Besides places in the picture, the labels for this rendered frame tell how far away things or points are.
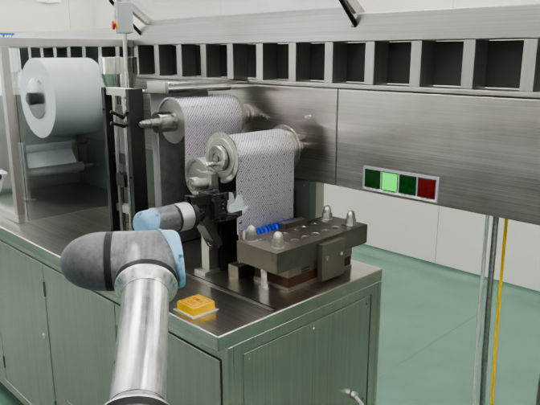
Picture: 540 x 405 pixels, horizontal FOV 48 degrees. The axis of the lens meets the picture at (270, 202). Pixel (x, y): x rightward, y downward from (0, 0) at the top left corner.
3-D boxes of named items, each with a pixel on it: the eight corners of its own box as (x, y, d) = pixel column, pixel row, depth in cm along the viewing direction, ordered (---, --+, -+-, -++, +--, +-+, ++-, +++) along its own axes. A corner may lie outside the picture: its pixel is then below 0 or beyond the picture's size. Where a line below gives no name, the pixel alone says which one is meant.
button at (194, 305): (177, 309, 155) (176, 300, 155) (198, 301, 160) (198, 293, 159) (193, 317, 150) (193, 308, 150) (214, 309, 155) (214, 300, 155)
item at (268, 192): (236, 234, 175) (235, 172, 171) (292, 218, 191) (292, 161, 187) (238, 235, 175) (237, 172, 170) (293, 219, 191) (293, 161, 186)
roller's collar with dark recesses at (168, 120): (150, 132, 188) (149, 112, 187) (166, 130, 192) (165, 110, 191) (162, 133, 184) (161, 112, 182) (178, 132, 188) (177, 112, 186)
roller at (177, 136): (160, 141, 196) (158, 97, 193) (218, 133, 213) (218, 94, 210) (186, 145, 186) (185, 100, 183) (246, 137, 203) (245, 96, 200)
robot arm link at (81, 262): (42, 295, 109) (91, 283, 158) (104, 292, 111) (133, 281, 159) (41, 231, 110) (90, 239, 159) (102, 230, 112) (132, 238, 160)
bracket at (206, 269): (193, 272, 181) (190, 173, 174) (210, 267, 186) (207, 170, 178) (203, 277, 178) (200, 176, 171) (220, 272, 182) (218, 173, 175)
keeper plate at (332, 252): (317, 280, 173) (317, 243, 170) (338, 271, 179) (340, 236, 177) (323, 282, 171) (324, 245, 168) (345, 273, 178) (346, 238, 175)
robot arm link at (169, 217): (131, 240, 154) (129, 208, 152) (166, 231, 162) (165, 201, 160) (149, 247, 149) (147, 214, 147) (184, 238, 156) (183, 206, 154)
